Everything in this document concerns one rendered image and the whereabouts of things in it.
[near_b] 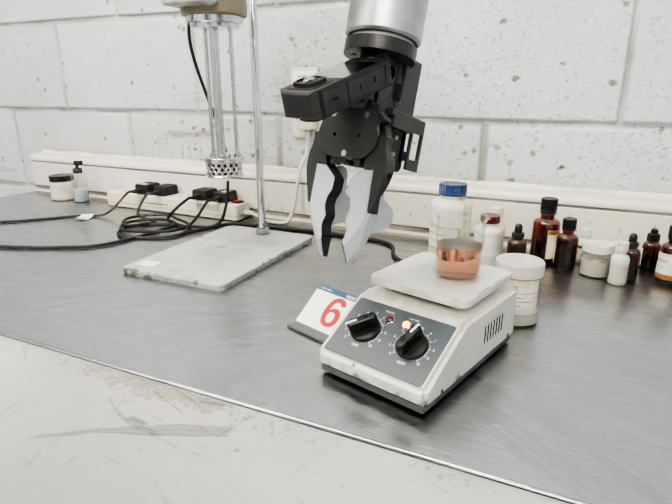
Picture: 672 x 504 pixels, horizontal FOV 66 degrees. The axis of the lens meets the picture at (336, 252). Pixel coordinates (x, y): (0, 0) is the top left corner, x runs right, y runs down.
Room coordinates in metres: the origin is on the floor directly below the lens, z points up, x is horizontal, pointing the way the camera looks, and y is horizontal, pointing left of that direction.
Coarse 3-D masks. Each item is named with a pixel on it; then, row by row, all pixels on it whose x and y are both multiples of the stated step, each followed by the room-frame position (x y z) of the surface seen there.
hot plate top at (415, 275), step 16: (416, 256) 0.60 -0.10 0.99; (432, 256) 0.60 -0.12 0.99; (384, 272) 0.55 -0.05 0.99; (400, 272) 0.55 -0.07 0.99; (416, 272) 0.55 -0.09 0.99; (432, 272) 0.55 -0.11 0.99; (496, 272) 0.55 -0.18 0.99; (400, 288) 0.51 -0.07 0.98; (416, 288) 0.50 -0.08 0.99; (432, 288) 0.50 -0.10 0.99; (448, 288) 0.50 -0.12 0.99; (464, 288) 0.50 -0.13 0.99; (480, 288) 0.50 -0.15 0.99; (496, 288) 0.51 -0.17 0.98; (448, 304) 0.47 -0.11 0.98; (464, 304) 0.46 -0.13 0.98
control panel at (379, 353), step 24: (360, 312) 0.51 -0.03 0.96; (384, 312) 0.50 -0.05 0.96; (408, 312) 0.49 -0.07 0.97; (336, 336) 0.49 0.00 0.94; (384, 336) 0.47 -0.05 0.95; (432, 336) 0.45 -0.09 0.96; (360, 360) 0.45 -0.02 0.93; (384, 360) 0.44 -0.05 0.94; (408, 360) 0.43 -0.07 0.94; (432, 360) 0.43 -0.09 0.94
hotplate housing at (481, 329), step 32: (384, 288) 0.54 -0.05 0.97; (512, 288) 0.55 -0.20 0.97; (448, 320) 0.46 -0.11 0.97; (480, 320) 0.48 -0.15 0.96; (512, 320) 0.54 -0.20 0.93; (320, 352) 0.48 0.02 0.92; (448, 352) 0.43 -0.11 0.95; (480, 352) 0.48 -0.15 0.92; (384, 384) 0.43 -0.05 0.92; (448, 384) 0.43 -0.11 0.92
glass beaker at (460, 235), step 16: (448, 208) 0.55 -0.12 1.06; (464, 208) 0.56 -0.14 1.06; (480, 208) 0.54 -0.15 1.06; (448, 224) 0.51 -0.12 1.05; (464, 224) 0.51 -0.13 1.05; (480, 224) 0.51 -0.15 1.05; (448, 240) 0.51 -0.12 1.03; (464, 240) 0.51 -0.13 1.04; (480, 240) 0.51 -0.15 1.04; (448, 256) 0.51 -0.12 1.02; (464, 256) 0.51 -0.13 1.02; (480, 256) 0.51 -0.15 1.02; (448, 272) 0.51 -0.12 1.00; (464, 272) 0.51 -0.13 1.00; (480, 272) 0.52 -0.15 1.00
